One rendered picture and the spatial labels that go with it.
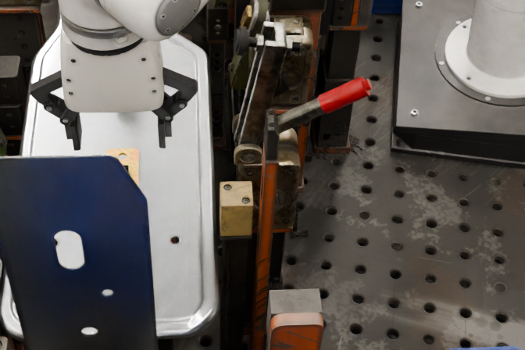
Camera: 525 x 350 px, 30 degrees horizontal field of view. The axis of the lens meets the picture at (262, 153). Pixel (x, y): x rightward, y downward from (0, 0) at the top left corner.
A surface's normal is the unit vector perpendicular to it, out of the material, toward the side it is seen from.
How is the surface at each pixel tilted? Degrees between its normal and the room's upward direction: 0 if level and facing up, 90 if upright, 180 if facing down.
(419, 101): 5
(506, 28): 93
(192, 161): 0
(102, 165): 90
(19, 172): 90
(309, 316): 0
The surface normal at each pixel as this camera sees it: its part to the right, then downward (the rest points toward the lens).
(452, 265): 0.04, -0.66
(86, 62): -0.04, 0.74
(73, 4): -0.50, 0.65
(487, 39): -0.72, 0.54
